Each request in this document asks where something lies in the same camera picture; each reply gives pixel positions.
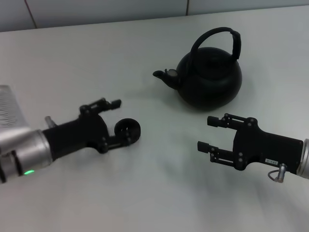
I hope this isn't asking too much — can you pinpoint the left gripper metal plug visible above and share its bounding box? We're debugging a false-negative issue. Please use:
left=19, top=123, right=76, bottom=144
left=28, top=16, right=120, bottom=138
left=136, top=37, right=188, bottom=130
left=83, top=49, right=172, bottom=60
left=44, top=116, right=58, bottom=128

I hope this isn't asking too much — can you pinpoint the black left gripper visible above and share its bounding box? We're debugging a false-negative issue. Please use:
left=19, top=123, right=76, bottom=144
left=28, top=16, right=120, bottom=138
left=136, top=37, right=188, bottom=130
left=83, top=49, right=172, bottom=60
left=42, top=97, right=141, bottom=162

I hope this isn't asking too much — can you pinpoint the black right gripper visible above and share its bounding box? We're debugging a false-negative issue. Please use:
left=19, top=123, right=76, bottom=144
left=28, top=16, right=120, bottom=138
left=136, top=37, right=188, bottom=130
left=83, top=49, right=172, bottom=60
left=197, top=113, right=304, bottom=175

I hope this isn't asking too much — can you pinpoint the right gripper cable with plug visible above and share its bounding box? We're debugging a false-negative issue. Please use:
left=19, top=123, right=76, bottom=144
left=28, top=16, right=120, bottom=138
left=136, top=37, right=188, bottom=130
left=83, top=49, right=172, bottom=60
left=267, top=163, right=288, bottom=184

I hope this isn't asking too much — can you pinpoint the black round teapot with handle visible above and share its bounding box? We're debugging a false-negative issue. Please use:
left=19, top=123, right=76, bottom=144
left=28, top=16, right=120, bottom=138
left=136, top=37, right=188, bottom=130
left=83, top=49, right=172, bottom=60
left=152, top=27, right=243, bottom=112

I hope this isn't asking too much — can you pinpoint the small black teacup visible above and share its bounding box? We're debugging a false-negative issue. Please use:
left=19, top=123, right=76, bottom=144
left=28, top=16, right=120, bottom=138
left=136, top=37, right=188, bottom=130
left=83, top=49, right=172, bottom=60
left=113, top=118, right=141, bottom=146

